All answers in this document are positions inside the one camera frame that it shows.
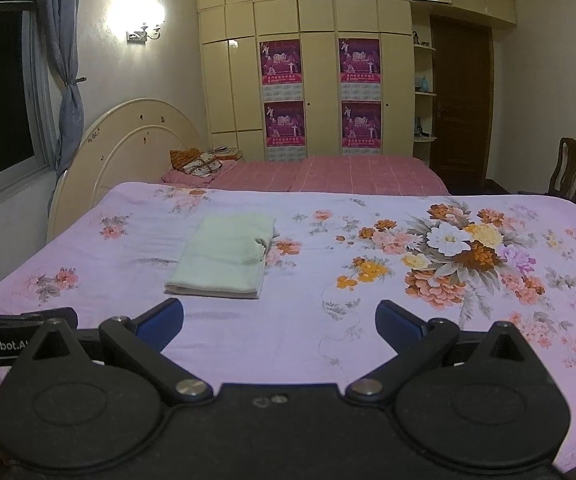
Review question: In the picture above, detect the cream corner shelf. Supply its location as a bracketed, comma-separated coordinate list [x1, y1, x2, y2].
[412, 30, 439, 161]

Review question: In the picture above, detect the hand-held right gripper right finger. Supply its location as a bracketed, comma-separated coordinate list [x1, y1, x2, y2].
[345, 300, 543, 407]

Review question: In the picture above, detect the dark wooden chair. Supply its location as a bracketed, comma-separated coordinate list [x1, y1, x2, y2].
[518, 137, 576, 206]

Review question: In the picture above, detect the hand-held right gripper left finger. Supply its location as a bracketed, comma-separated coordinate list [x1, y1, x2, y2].
[15, 297, 215, 407]

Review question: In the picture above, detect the dark wooden door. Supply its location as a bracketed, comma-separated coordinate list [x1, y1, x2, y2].
[430, 15, 495, 191]

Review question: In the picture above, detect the magenta wall poster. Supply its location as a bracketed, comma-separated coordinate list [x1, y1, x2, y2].
[260, 39, 303, 106]
[338, 37, 383, 101]
[264, 101, 307, 161]
[341, 101, 384, 156]

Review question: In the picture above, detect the lilac floral bedsheet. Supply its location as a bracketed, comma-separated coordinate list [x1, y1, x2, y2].
[0, 181, 576, 474]

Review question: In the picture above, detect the light green knit sweater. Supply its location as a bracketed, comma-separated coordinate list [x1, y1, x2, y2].
[164, 212, 279, 300]

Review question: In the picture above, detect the pink checked bed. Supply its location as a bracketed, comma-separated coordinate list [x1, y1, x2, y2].
[162, 155, 451, 196]

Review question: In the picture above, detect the orange and cream folded cloth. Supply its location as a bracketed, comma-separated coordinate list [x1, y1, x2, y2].
[169, 148, 224, 177]

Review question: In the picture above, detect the wall lamp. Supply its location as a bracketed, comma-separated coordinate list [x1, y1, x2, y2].
[126, 21, 165, 44]

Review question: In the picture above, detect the cream wardrobe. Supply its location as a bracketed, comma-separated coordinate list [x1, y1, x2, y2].
[195, 0, 518, 164]

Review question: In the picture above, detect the cream round headboard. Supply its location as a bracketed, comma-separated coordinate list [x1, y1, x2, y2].
[47, 98, 203, 244]

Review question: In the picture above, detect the blue-grey curtain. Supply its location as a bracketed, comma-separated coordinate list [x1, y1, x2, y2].
[35, 0, 89, 171]

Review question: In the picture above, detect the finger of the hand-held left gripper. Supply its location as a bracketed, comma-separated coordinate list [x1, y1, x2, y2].
[18, 308, 79, 332]

